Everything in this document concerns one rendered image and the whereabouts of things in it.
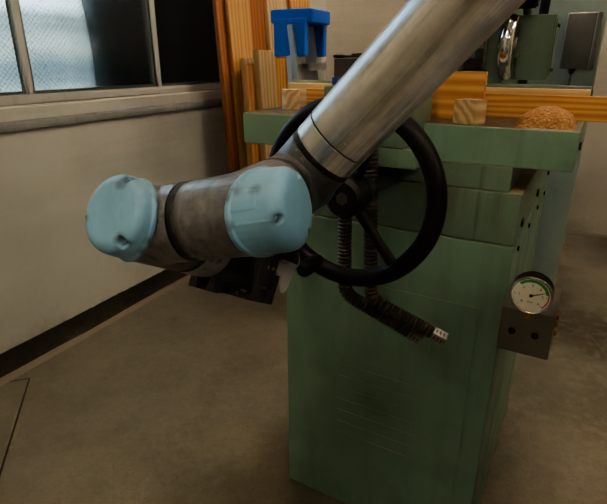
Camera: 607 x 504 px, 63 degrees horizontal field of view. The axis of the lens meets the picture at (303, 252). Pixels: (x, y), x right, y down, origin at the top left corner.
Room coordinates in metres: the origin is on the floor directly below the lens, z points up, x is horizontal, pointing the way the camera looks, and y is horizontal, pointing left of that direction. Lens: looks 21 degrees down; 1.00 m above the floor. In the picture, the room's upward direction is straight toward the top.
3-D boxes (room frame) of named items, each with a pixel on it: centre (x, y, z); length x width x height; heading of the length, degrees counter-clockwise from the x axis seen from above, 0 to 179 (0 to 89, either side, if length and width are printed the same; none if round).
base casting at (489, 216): (1.12, -0.30, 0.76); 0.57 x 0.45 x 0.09; 150
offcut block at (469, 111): (0.84, -0.27, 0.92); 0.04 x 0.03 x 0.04; 39
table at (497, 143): (0.93, -0.17, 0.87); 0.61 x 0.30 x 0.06; 60
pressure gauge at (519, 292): (0.70, -0.36, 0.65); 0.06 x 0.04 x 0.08; 60
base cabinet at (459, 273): (1.12, -0.29, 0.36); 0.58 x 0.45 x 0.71; 150
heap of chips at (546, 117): (0.82, -0.39, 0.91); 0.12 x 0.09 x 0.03; 150
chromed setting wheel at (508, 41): (1.07, -0.41, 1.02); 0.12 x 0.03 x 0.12; 150
